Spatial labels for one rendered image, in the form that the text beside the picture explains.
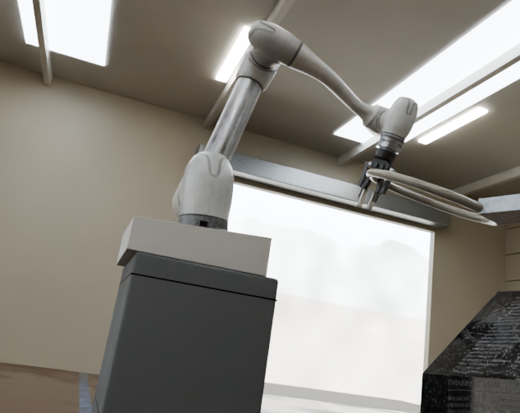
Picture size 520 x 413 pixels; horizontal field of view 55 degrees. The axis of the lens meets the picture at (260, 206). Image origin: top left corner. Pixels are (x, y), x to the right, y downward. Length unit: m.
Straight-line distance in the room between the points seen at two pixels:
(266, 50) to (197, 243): 0.80
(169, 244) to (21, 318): 6.12
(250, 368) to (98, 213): 6.28
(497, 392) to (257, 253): 0.67
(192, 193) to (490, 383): 0.92
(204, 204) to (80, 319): 5.94
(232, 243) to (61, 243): 6.14
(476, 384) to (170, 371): 0.71
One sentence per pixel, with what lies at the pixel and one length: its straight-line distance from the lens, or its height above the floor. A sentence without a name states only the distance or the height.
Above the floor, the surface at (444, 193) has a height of 1.14.
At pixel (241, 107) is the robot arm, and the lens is 1.88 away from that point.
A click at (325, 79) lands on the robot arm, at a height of 1.58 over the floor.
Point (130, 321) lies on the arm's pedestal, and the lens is 1.32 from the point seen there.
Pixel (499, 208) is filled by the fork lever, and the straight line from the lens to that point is 1.66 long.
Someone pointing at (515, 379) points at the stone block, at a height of 0.62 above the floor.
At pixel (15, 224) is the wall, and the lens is 7.53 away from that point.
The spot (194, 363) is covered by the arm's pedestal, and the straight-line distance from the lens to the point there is 1.35.
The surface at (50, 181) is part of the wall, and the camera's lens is 7.63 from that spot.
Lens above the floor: 0.60
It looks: 16 degrees up
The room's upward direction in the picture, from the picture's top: 9 degrees clockwise
